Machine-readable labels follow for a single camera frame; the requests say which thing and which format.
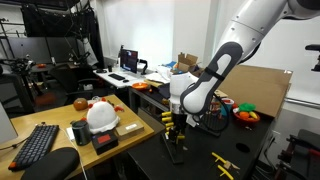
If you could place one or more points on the teal cup with red block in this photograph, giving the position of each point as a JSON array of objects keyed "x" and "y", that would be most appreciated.
[{"x": 228, "y": 105}]

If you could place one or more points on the brown cardboard sheet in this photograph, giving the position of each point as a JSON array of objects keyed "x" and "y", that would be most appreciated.
[{"x": 264, "y": 87}]

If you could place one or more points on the black keyboard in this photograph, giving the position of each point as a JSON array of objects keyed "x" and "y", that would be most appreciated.
[{"x": 37, "y": 145}]

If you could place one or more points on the small brown cardboard box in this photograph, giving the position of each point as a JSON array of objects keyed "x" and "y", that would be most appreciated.
[{"x": 129, "y": 130}]

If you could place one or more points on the black cylindrical speaker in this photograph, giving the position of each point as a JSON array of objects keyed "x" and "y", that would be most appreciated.
[{"x": 81, "y": 132}]

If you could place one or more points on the red bowl with toy fruit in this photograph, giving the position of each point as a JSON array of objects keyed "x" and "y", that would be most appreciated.
[{"x": 245, "y": 112}]

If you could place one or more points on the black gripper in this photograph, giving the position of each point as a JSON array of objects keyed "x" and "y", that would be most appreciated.
[{"x": 179, "y": 117}]

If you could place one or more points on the white chicken plush toy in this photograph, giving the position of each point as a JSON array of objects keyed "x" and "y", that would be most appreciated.
[{"x": 101, "y": 117}]

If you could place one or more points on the computer monitor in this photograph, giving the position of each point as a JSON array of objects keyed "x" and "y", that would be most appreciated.
[{"x": 129, "y": 60}]

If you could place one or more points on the black office chair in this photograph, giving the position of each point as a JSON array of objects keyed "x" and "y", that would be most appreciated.
[{"x": 75, "y": 88}]

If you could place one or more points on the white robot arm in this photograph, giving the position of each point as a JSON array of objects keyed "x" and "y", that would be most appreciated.
[{"x": 191, "y": 95}]

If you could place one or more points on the black stand with red keys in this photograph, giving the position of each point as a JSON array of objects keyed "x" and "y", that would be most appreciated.
[{"x": 215, "y": 120}]

